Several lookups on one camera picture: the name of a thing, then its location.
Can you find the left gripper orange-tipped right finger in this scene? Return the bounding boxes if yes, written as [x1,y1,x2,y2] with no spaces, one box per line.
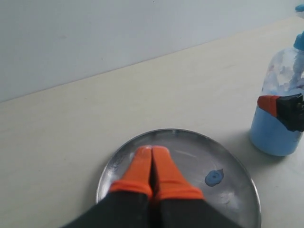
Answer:
[152,146,240,228]

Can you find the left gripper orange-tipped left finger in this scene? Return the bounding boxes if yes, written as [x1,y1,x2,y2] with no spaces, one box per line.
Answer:
[64,146,152,228]

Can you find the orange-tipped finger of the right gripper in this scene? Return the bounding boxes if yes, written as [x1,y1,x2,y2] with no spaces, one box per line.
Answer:
[257,94,304,132]

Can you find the blue soap pump bottle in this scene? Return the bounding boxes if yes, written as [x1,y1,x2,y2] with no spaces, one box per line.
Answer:
[249,3,304,157]

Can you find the blue soap blob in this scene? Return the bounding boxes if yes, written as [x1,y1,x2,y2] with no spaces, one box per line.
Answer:
[204,169,224,187]

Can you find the round steel plate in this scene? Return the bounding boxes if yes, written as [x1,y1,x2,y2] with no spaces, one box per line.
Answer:
[96,128,261,228]

